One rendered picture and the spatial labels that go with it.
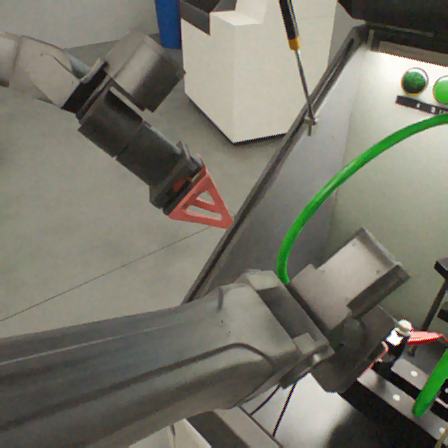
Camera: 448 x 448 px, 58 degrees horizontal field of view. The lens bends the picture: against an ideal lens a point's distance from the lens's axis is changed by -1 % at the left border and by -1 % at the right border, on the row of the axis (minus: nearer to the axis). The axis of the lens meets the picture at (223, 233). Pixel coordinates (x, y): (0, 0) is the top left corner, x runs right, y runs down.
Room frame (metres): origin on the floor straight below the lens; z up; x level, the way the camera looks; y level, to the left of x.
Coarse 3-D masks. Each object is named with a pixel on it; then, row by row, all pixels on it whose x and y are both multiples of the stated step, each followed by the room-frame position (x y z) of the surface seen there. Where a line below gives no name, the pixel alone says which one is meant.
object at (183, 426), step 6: (180, 420) 0.42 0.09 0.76; (186, 420) 0.41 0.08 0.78; (174, 426) 0.44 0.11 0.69; (180, 426) 0.43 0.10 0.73; (186, 426) 0.41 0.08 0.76; (192, 426) 0.40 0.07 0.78; (174, 432) 0.44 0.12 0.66; (180, 432) 0.43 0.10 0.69; (186, 432) 0.41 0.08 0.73; (192, 432) 0.39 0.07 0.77; (174, 438) 0.45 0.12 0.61; (180, 438) 0.43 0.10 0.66; (186, 438) 0.41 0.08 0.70; (192, 438) 0.40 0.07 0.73; (198, 438) 0.38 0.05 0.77; (180, 444) 0.43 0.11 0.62; (186, 444) 0.41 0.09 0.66; (192, 444) 0.40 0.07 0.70; (198, 444) 0.38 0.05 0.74; (204, 444) 0.37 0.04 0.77
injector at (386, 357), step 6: (396, 330) 0.40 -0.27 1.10; (390, 336) 0.41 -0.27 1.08; (402, 336) 0.39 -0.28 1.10; (408, 336) 0.39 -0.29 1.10; (402, 342) 0.39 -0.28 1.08; (390, 348) 0.40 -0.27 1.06; (396, 348) 0.39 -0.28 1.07; (402, 348) 0.39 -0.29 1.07; (384, 354) 0.39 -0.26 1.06; (390, 354) 0.39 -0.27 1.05; (396, 354) 0.39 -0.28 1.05; (384, 360) 0.38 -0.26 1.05; (390, 360) 0.38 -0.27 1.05; (384, 366) 0.40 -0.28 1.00; (390, 366) 0.39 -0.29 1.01; (378, 372) 0.40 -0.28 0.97; (384, 372) 0.40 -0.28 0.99; (384, 378) 0.39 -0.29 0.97
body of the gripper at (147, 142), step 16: (144, 128) 0.42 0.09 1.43; (128, 144) 0.40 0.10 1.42; (144, 144) 0.40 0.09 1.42; (160, 144) 0.41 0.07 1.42; (128, 160) 0.40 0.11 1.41; (144, 160) 0.40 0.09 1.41; (160, 160) 0.40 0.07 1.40; (176, 160) 0.41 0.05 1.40; (144, 176) 0.40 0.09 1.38; (160, 176) 0.40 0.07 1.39; (176, 176) 0.38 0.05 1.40; (160, 192) 0.37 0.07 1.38; (160, 208) 0.37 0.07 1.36
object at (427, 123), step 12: (420, 120) 0.47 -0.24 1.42; (432, 120) 0.47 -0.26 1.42; (444, 120) 0.48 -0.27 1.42; (396, 132) 0.46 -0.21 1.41; (408, 132) 0.46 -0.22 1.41; (384, 144) 0.45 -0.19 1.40; (360, 156) 0.44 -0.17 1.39; (372, 156) 0.44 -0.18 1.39; (348, 168) 0.43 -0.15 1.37; (360, 168) 0.44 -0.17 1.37; (336, 180) 0.43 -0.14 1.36; (324, 192) 0.42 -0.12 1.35; (312, 204) 0.42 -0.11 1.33; (300, 216) 0.41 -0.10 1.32; (300, 228) 0.41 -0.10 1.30; (288, 240) 0.41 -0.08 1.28; (288, 252) 0.40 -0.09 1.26; (276, 264) 0.41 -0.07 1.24
